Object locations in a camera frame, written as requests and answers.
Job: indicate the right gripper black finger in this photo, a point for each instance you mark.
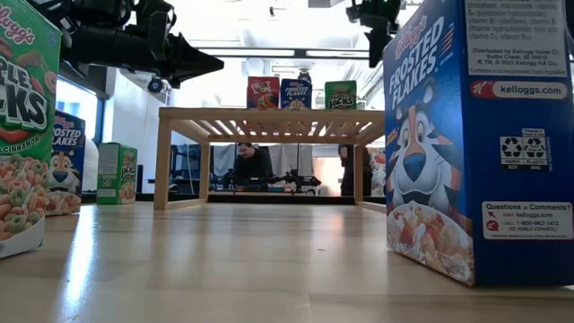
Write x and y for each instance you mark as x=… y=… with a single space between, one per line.
x=378 y=42

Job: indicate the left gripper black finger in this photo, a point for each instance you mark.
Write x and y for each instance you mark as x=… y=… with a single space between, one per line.
x=188 y=51
x=188 y=69

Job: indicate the green Apple Jacks cereal box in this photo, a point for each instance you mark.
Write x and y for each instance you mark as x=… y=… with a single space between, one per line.
x=27 y=134
x=116 y=172
x=341 y=95

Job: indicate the red Froot Loops cereal box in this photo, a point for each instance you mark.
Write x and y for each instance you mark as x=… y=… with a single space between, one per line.
x=263 y=92

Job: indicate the blue Frosted Flakes cereal box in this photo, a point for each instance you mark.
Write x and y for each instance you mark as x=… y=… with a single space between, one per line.
x=296 y=94
x=493 y=157
x=67 y=157

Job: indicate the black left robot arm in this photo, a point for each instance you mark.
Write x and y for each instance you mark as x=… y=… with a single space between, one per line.
x=89 y=45

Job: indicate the wooden slatted shelf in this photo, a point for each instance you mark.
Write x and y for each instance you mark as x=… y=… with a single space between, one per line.
x=269 y=114

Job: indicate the person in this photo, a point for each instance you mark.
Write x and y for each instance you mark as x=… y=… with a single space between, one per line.
x=350 y=170
x=253 y=166

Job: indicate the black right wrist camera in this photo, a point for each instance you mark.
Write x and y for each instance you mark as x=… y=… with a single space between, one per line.
x=354 y=13

